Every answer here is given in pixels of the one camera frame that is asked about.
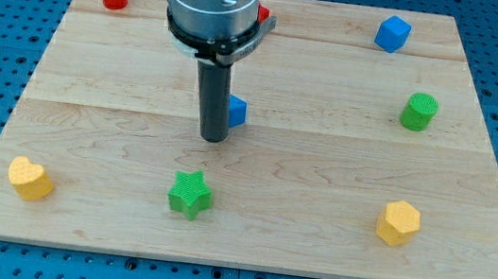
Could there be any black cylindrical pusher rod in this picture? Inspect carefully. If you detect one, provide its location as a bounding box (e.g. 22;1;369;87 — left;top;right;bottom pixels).
197;61;232;143

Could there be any black clamp ring mount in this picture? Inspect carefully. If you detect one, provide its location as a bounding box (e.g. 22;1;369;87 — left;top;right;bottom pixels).
166;10;277;67

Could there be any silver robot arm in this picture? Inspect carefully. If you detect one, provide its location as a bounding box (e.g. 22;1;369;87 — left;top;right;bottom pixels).
166;0;277;143

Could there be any red block behind arm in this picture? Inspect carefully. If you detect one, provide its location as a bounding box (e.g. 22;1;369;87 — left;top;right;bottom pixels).
257;4;270;24

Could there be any blue block behind rod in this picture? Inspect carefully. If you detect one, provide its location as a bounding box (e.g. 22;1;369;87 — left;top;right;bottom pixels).
228;95;248;128

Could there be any green star block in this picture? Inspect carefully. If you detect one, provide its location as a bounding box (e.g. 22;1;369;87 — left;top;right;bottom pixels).
167;170;213;221

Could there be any wooden board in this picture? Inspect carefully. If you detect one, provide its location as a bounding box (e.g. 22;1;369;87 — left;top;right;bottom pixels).
0;0;498;279

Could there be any blue cube block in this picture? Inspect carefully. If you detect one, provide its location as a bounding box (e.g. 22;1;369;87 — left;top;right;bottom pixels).
374;15;412;53

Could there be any green cylinder block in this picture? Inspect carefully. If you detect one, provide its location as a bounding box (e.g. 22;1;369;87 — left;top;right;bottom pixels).
400;93;439;131

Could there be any yellow heart block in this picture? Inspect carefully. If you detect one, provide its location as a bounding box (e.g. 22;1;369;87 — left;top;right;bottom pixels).
8;155;54;201

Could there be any yellow hexagon block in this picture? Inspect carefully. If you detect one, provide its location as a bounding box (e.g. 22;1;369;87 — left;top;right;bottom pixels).
375;201;421;247

